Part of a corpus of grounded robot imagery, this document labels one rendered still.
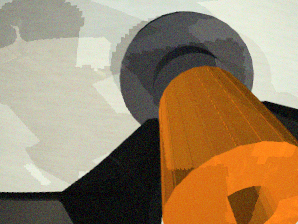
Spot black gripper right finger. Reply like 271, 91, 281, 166
261, 101, 298, 140

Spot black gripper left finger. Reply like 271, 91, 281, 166
0, 117, 162, 224

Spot orange cylinder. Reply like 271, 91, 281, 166
160, 65, 298, 224

